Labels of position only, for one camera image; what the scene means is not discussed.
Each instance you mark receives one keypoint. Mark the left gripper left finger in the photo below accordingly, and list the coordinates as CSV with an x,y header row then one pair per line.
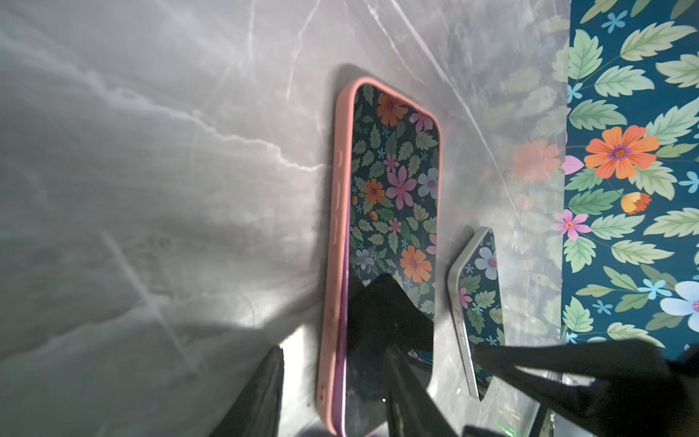
x,y
256,411

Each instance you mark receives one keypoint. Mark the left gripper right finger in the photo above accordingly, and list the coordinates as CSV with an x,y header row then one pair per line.
x,y
410,410

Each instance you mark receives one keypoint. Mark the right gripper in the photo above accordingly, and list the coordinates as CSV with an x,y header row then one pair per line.
x,y
620,388

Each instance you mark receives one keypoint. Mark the black phone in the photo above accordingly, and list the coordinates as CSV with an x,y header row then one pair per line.
x,y
394,189
476,305

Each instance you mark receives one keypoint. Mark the pink phone case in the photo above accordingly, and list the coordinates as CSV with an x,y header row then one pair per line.
x,y
329,392

